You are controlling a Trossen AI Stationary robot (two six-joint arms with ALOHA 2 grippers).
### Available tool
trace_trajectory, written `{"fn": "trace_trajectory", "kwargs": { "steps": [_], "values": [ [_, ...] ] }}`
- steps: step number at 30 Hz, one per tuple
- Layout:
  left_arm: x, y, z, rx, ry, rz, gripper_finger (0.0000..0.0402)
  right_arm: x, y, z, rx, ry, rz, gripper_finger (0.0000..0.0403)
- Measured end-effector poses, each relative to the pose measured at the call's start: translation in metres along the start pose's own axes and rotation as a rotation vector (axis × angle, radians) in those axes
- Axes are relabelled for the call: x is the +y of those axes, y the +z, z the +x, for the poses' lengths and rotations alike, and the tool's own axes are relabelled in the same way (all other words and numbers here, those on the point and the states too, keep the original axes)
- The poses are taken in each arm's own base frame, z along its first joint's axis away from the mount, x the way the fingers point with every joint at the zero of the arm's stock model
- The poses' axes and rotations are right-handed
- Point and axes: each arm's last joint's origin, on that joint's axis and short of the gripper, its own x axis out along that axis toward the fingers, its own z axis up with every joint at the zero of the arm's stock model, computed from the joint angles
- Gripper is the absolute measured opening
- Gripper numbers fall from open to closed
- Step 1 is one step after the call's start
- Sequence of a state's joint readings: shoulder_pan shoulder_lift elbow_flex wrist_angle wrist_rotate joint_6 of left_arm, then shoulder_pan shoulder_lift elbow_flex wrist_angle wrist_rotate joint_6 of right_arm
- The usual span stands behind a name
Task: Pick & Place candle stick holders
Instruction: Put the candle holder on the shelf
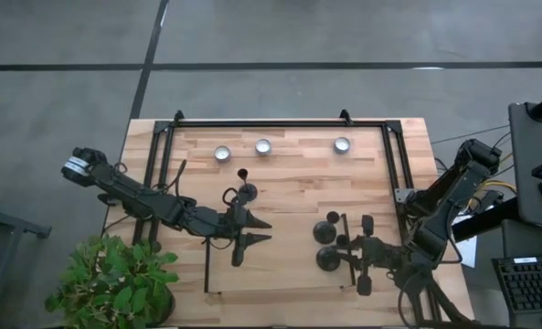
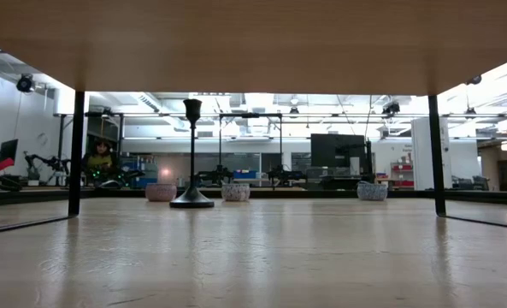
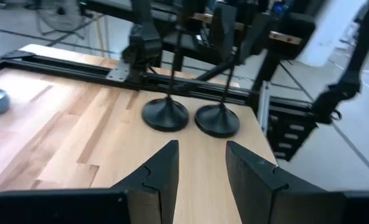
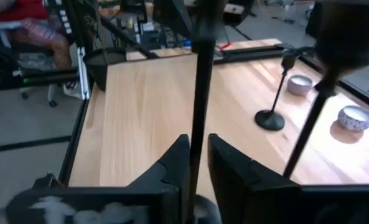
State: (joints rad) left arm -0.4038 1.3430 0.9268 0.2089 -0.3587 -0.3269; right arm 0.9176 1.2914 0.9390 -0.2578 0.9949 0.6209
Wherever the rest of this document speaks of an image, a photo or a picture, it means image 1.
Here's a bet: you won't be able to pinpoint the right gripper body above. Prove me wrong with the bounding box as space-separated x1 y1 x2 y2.
356 214 407 296

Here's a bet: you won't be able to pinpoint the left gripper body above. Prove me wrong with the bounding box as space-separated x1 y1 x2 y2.
215 200 252 268

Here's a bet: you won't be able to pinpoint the wooden riser with black legs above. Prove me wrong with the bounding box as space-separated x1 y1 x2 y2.
203 210 358 294

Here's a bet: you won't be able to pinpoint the white paper sheet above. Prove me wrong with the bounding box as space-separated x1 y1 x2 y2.
450 213 478 270

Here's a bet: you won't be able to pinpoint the black power box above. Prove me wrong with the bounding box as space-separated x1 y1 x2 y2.
471 188 505 215

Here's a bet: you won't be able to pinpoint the green potted plant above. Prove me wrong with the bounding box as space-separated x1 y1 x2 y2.
44 232 181 329

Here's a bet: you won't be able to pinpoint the black keyboard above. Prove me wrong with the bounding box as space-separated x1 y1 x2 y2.
491 254 542 317

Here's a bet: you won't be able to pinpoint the gray stand tray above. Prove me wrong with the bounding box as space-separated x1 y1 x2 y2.
507 101 542 232

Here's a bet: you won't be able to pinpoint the black cable bundle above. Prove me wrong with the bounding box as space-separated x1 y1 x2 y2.
396 269 477 328

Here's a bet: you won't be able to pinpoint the black aluminium table frame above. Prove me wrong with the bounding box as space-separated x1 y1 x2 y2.
131 109 443 328

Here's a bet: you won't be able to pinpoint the yellow cables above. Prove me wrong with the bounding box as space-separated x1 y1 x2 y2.
464 153 518 207

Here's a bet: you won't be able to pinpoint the thin gray floor cable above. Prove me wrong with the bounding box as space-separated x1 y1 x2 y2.
430 123 512 145

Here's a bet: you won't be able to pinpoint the dark metal cart frame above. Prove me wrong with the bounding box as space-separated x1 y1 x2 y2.
0 182 52 329

